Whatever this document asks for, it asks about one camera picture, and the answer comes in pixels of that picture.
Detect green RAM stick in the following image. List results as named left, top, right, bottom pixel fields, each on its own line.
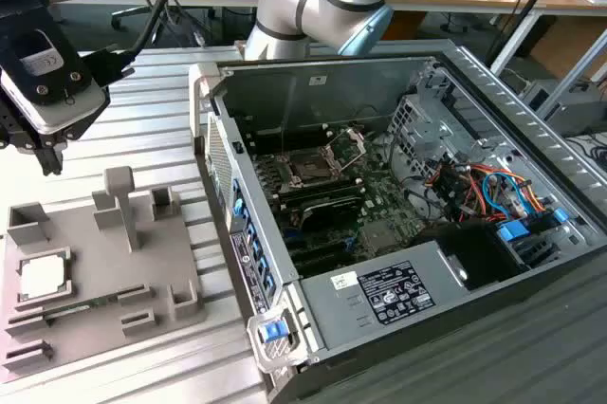
left=40, top=290, right=120, bottom=319

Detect black slanted pole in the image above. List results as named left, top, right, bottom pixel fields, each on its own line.
left=483, top=0, right=578, bottom=66

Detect aluminium profile bar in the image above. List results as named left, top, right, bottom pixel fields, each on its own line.
left=549, top=28, right=607, bottom=114

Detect orange and red wire bundle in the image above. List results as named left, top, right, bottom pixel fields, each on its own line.
left=423, top=160, right=549, bottom=226

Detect blue disk carrier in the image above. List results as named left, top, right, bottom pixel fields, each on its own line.
left=496, top=219, right=531, bottom=245

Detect disk bay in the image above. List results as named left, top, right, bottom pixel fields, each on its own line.
left=510, top=230, right=578, bottom=273

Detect thick black cable with connector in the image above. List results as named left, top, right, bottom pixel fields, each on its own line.
left=84, top=0, right=267, bottom=87

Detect silver metal drive cage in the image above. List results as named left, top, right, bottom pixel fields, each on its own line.
left=386, top=93, right=483, bottom=180

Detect blue wire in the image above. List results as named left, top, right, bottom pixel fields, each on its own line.
left=480, top=170, right=531, bottom=219

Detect black expansion slot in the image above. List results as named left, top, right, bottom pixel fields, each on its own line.
left=284, top=231, right=355, bottom=261
left=291, top=247, right=359, bottom=278

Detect silver chipset heatsink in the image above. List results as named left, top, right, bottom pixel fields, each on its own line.
left=362, top=222, right=410, bottom=254

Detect open grey PC case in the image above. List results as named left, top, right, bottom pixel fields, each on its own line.
left=188, top=37, right=607, bottom=404

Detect tangled black cables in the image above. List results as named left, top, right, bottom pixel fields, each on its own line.
left=566, top=132, right=607, bottom=177

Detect blue case latch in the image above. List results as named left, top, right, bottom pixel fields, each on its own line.
left=259, top=321, right=290, bottom=343

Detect office chair base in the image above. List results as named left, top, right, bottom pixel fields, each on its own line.
left=110, top=0, right=224, bottom=49

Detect grey parts rack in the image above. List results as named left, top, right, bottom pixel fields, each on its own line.
left=0, top=165, right=208, bottom=384

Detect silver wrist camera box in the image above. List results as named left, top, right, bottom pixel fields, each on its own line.
left=0, top=29, right=111, bottom=136

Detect CPU with silver top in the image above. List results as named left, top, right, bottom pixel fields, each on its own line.
left=17, top=253, right=68, bottom=300

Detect CPU socket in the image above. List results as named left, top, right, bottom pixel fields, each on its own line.
left=280, top=146, right=350, bottom=188

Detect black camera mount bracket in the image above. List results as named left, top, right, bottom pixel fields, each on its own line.
left=0, top=27, right=92, bottom=107

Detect grey computer tower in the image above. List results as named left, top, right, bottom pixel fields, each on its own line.
left=519, top=79, right=607, bottom=138

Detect metal socket cover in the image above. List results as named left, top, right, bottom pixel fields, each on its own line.
left=323, top=125, right=370, bottom=174

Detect black graphics card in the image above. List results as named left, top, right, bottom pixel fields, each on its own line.
left=294, top=197, right=365, bottom=235

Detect white desk leg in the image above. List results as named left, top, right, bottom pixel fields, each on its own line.
left=489, top=9, right=543, bottom=74

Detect black wire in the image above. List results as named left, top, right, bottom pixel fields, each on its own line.
left=384, top=131, right=431, bottom=187

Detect green motherboard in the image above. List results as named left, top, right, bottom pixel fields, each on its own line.
left=249, top=136, right=431, bottom=280

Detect grey power supply unit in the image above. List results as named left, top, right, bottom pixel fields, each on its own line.
left=297, top=238, right=470, bottom=352

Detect black RAM slot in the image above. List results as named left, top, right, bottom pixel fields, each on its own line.
left=273, top=174, right=359, bottom=196
left=278, top=183, right=366, bottom=210

